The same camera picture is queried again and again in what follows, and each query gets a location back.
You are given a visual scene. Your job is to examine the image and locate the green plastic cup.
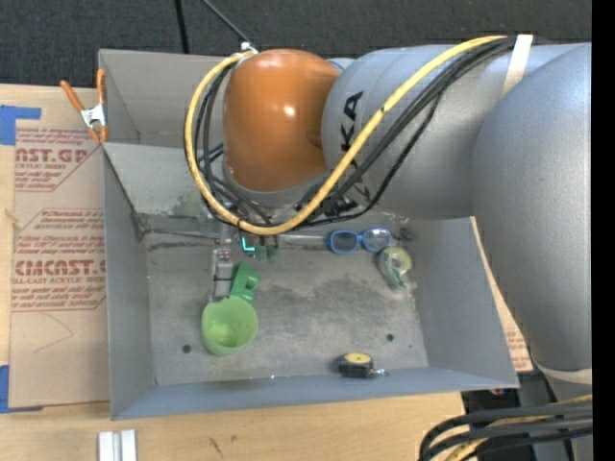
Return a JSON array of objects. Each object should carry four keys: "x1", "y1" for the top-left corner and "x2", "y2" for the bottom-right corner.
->
[{"x1": 200, "y1": 261, "x2": 262, "y2": 358}]

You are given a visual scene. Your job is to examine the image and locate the grey metal bin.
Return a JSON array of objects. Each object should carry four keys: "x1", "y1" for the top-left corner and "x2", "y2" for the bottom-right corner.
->
[{"x1": 97, "y1": 48, "x2": 521, "y2": 421}]

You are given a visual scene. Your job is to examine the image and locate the blue sunglasses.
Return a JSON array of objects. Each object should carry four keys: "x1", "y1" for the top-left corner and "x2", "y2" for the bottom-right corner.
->
[{"x1": 325, "y1": 227, "x2": 393, "y2": 255}]

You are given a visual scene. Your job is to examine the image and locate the yellow and black tape measure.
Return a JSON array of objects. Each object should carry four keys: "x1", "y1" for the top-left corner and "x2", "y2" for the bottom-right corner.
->
[{"x1": 335, "y1": 352, "x2": 388, "y2": 380}]

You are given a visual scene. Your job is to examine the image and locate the brown cardboard board red print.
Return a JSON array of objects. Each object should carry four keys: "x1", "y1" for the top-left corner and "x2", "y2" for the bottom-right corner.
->
[{"x1": 0, "y1": 83, "x2": 535, "y2": 415}]

